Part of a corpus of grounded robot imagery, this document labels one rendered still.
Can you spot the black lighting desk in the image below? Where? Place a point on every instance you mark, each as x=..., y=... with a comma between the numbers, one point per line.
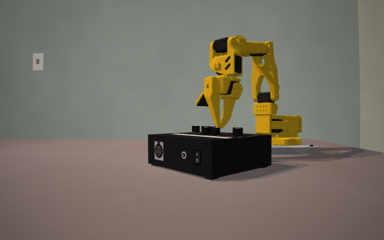
x=210, y=153

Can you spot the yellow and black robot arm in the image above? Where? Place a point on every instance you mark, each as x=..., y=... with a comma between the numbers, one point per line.
x=226, y=58

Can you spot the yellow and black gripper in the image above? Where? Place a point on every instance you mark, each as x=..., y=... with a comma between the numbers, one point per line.
x=230, y=90

